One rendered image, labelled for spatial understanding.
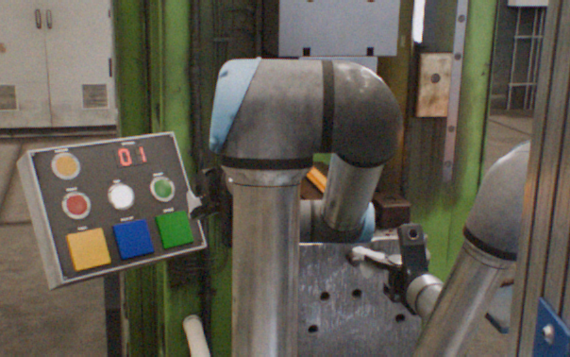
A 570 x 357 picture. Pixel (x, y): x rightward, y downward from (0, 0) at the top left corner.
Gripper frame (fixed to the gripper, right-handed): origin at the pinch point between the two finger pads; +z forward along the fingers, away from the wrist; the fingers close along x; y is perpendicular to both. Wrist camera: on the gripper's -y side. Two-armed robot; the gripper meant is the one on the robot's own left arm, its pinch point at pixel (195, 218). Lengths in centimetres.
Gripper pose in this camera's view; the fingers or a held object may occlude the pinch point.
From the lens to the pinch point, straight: 154.2
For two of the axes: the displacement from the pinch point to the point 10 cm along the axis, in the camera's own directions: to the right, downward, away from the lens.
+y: -2.9, -9.5, 1.3
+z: -5.5, 2.8, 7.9
